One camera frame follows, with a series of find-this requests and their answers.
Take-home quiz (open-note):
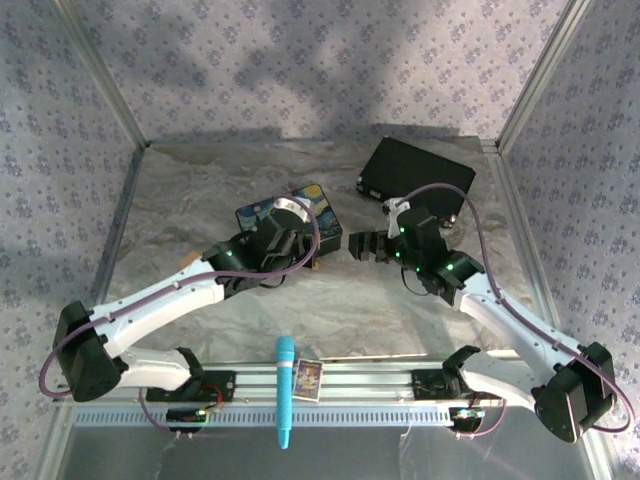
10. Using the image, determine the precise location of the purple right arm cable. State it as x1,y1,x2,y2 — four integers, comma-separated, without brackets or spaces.
399,182,636,441

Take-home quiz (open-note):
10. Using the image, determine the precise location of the aluminium corner post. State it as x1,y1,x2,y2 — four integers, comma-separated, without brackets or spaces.
52,0,152,149
493,0,595,152

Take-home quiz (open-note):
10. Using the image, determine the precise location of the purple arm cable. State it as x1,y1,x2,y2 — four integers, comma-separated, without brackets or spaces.
399,182,636,441
39,194,321,441

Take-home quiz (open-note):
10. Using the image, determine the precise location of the aluminium front rail beam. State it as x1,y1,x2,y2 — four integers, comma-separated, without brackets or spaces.
54,357,541,407

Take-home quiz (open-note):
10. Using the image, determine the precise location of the aluminium side floor rail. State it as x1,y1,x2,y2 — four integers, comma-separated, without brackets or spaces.
480,139,564,346
82,144,149,321

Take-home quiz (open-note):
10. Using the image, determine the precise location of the grey metal plate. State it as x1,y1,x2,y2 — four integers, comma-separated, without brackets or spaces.
49,424,606,480

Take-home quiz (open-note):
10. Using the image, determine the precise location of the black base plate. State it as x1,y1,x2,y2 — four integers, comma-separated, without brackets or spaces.
412,368,481,402
144,368,237,404

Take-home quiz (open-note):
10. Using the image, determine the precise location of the blue toy microphone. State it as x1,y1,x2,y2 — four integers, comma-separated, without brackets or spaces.
273,335,297,450

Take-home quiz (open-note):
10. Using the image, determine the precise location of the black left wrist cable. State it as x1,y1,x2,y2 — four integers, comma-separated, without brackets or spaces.
257,273,294,290

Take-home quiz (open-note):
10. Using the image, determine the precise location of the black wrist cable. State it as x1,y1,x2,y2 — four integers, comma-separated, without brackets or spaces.
401,264,434,297
257,273,294,290

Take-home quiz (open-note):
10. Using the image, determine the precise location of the black ribbed aluminium case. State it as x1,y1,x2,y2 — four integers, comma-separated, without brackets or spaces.
355,135,476,230

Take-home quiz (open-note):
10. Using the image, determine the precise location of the small circuit board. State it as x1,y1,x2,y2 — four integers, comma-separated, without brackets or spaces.
448,406,487,431
165,407,210,432

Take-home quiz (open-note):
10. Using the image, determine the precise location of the small card pack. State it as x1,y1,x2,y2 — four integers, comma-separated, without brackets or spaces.
292,358,325,401

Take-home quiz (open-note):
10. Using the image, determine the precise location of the starry night painted box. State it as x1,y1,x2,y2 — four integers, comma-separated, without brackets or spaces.
235,183,344,259

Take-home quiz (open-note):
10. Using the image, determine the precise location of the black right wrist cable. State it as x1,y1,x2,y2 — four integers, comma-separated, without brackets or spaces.
401,264,434,297

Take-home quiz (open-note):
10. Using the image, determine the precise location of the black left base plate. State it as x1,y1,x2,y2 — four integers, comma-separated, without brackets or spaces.
144,368,237,404

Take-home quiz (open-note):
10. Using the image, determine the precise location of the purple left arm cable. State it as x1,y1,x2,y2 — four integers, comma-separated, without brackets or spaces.
39,194,321,441

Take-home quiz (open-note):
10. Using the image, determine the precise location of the grey slotted cable duct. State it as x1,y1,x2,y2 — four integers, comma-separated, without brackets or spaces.
72,405,551,427

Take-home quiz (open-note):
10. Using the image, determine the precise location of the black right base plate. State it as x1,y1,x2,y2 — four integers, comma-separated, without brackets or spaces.
412,368,481,402

